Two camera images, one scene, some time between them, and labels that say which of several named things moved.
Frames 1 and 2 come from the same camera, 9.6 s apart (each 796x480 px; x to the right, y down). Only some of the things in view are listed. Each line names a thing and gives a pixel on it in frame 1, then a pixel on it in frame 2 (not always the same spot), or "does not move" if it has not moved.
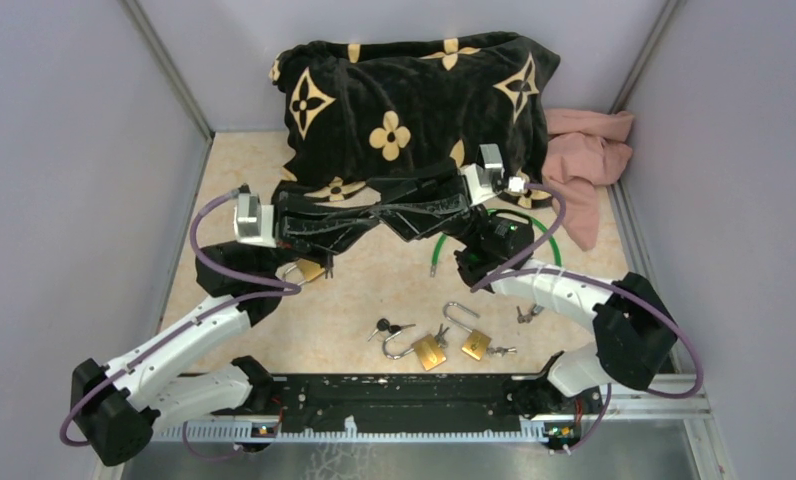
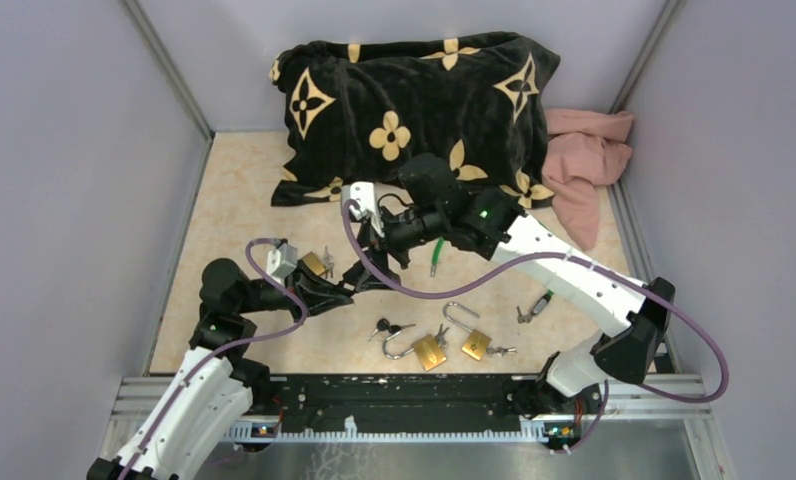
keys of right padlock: (499, 350) does not move
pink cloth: (583, 150) does not move
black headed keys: (383, 324) does not move
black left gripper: (323, 231) -> (320, 295)
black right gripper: (417, 221) -> (377, 254)
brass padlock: (476, 343) does not move
